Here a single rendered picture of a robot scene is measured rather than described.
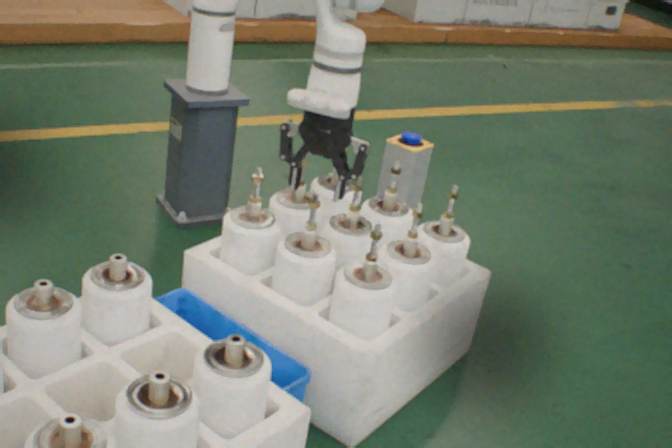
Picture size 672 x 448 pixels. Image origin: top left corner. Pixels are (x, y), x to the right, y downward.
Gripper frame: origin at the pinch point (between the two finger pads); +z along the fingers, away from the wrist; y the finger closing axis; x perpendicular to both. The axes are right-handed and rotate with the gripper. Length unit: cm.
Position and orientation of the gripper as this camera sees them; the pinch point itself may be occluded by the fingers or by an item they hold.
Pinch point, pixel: (317, 187)
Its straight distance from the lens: 123.1
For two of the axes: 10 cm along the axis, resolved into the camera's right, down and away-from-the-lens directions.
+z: -1.5, 8.8, 4.4
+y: -9.4, -2.7, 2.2
